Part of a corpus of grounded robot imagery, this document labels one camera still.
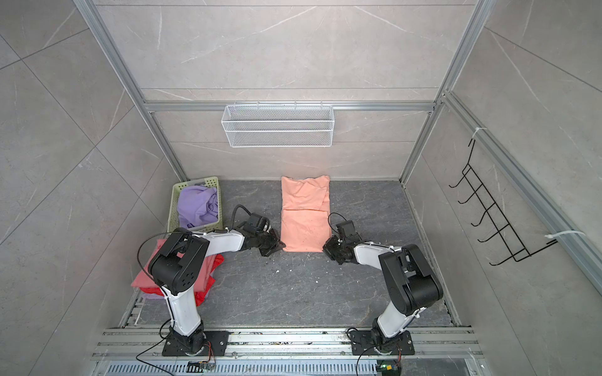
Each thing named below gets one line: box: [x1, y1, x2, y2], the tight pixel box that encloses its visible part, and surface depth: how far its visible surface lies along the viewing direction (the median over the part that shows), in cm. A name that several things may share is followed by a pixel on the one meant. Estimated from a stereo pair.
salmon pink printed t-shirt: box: [280, 175, 332, 254], surface depth 106 cm
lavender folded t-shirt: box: [141, 292, 166, 301], surface depth 84 cm
